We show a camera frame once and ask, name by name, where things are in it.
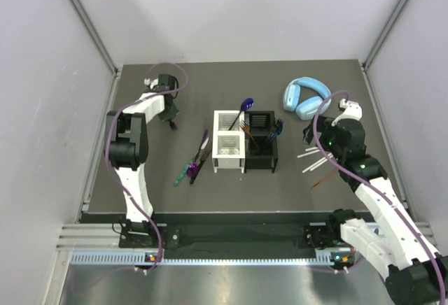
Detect light blue headphones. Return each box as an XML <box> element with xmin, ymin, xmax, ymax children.
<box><xmin>282</xmin><ymin>76</ymin><xmax>333</xmax><ymax>121</ymax></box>

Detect purple fork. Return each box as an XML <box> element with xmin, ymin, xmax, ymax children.
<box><xmin>271</xmin><ymin>118</ymin><xmax>284</xmax><ymax>136</ymax></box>
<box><xmin>169</xmin><ymin>120</ymin><xmax>178</xmax><ymax>131</ymax></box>

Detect blue fork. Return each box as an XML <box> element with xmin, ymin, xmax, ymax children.
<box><xmin>265</xmin><ymin>128</ymin><xmax>277</xmax><ymax>145</ymax></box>

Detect white utensil container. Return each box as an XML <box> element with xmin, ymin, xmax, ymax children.
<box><xmin>211</xmin><ymin>111</ymin><xmax>246</xmax><ymax>173</ymax></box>

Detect black utensil container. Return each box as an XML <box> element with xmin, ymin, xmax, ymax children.
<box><xmin>244</xmin><ymin>111</ymin><xmax>279</xmax><ymax>173</ymax></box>

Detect rainbow spoon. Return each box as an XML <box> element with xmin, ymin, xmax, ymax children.
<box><xmin>228</xmin><ymin>97</ymin><xmax>254</xmax><ymax>131</ymax></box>

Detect copper fork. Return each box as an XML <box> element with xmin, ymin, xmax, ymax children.
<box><xmin>239</xmin><ymin>121</ymin><xmax>260</xmax><ymax>153</ymax></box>

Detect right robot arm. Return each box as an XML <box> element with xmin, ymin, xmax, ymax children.
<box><xmin>303</xmin><ymin>97</ymin><xmax>447</xmax><ymax>304</ymax></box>

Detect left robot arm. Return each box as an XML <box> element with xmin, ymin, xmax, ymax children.
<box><xmin>104</xmin><ymin>74</ymin><xmax>179</xmax><ymax>247</ymax></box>

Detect copper spoon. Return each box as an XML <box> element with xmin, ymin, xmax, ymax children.
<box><xmin>311</xmin><ymin>169</ymin><xmax>338</xmax><ymax>190</ymax></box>

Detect white chopstick lower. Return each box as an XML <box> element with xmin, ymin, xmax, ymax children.
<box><xmin>302</xmin><ymin>154</ymin><xmax>333</xmax><ymax>173</ymax></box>

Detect white chopstick middle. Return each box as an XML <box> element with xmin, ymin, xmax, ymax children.
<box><xmin>296</xmin><ymin>149</ymin><xmax>321</xmax><ymax>159</ymax></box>

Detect black knife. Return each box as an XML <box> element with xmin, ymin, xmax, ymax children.
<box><xmin>188</xmin><ymin>150</ymin><xmax>211</xmax><ymax>185</ymax></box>

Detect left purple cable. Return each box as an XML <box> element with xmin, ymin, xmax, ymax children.
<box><xmin>104</xmin><ymin>62</ymin><xmax>190</xmax><ymax>278</ymax></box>

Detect purple cable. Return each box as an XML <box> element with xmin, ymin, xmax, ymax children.
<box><xmin>104</xmin><ymin>62</ymin><xmax>190</xmax><ymax>278</ymax></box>
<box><xmin>311</xmin><ymin>90</ymin><xmax>448</xmax><ymax>294</ymax></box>

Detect white-blade green-handle knife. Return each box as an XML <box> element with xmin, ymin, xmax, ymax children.
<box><xmin>174</xmin><ymin>137</ymin><xmax>209</xmax><ymax>187</ymax></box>

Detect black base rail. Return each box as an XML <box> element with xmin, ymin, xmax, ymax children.
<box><xmin>118</xmin><ymin>211</ymin><xmax>345</xmax><ymax>259</ymax></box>

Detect perforated cable duct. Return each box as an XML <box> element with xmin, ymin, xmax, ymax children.
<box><xmin>70</xmin><ymin>251</ymin><xmax>335</xmax><ymax>267</ymax></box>

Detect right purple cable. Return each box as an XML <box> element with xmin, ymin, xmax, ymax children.
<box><xmin>311</xmin><ymin>90</ymin><xmax>448</xmax><ymax>294</ymax></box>

